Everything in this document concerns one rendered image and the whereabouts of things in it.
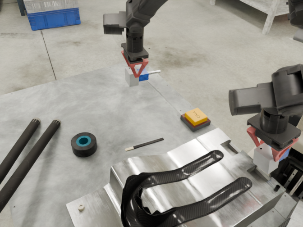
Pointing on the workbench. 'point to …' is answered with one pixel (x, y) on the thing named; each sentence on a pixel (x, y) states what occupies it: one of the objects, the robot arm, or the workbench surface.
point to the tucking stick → (144, 144)
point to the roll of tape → (84, 144)
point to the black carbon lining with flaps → (187, 171)
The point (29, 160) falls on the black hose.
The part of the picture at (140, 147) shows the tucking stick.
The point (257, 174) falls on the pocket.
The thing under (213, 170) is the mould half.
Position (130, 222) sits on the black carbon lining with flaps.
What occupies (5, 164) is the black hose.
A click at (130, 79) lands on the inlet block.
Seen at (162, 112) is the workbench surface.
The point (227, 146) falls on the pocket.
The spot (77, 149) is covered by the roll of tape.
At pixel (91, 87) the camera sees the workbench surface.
